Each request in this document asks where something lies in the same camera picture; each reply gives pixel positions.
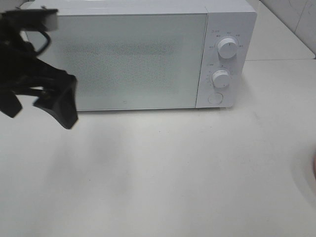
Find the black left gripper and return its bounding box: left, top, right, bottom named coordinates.
left=0, top=8, right=78, bottom=129

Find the pink round plate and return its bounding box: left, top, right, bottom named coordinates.
left=313, top=154, right=316, bottom=178

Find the white microwave door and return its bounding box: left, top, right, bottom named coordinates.
left=40, top=14, right=207, bottom=111

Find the upper white power knob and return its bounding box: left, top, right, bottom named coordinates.
left=217, top=36, right=238, bottom=59

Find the white microwave oven body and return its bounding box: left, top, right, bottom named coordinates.
left=23, top=0, right=257, bottom=108

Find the round door release button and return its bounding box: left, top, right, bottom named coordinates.
left=208, top=92, right=224, bottom=105

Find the white timer knob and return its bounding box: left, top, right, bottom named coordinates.
left=211, top=70, right=231, bottom=88

